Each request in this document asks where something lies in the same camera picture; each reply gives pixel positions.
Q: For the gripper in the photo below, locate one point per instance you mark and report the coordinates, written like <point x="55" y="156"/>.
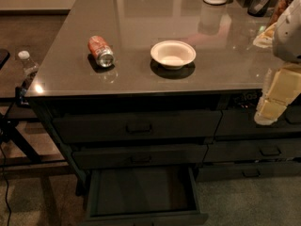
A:
<point x="288" y="37"/>

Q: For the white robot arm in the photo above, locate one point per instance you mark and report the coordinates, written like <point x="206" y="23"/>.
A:
<point x="285" y="35"/>

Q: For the snack jar with black lid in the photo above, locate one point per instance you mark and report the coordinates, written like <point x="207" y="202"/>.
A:
<point x="279" y="8"/>

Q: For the black object on counter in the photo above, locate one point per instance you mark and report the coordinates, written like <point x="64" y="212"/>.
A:
<point x="258" y="8"/>

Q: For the white bowl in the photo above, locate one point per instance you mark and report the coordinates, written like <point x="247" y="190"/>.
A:
<point x="173" y="54"/>

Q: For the orange soda can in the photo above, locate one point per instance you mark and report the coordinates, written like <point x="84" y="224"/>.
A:
<point x="101" y="51"/>

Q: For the clear plastic water bottle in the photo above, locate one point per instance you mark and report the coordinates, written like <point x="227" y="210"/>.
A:
<point x="30" y="66"/>

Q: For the black side table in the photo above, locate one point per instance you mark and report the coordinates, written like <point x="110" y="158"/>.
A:
<point x="23" y="139"/>

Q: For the dark cabinet frame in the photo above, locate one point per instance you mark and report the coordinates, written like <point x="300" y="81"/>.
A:
<point x="49" y="107"/>

